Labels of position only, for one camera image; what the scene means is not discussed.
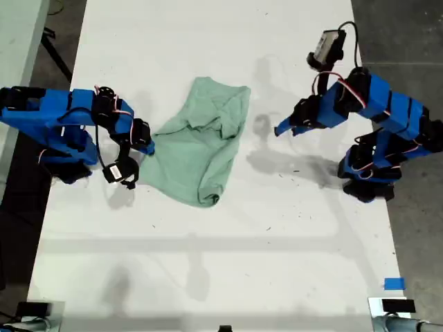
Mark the pale green t-shirt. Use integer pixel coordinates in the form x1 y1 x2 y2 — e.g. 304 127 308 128
140 76 252 208

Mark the black tripod leg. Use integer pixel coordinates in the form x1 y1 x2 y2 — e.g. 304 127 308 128
40 29 74 83

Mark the pale side table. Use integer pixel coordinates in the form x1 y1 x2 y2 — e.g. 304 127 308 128
0 0 51 205

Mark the blue tape strip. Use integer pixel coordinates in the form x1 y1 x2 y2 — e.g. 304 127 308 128
383 277 406 291

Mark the small black box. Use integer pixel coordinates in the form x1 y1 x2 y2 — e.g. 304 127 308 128
381 299 416 314
16 301 53 317

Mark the pale teal bundle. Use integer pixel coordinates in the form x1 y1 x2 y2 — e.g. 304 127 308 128
0 316 53 332
372 315 443 332

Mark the black camera stalk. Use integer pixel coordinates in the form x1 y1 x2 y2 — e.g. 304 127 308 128
306 48 347 101
116 140 142 190

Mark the black camera box white label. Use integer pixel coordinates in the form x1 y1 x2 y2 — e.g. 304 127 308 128
102 164 125 184

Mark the black camera cable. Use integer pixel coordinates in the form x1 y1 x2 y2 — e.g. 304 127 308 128
93 122 109 170
338 21 363 70

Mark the black camera box grey face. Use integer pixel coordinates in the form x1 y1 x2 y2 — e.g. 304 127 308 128
313 30 347 62

